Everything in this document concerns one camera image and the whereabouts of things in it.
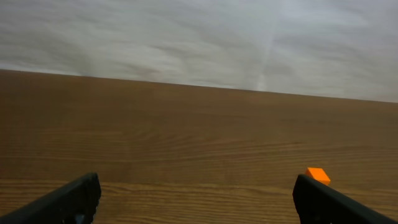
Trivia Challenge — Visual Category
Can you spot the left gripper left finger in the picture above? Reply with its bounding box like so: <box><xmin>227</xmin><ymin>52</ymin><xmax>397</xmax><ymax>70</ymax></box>
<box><xmin>0</xmin><ymin>172</ymin><xmax>102</xmax><ymax>224</ymax></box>

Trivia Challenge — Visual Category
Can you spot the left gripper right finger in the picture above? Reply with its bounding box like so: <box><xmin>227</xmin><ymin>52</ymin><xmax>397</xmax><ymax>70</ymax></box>
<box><xmin>292</xmin><ymin>174</ymin><xmax>398</xmax><ymax>224</ymax></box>

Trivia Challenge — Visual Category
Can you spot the orange cube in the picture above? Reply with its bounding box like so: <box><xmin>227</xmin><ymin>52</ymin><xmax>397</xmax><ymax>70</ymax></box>
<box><xmin>304</xmin><ymin>167</ymin><xmax>331</xmax><ymax>186</ymax></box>

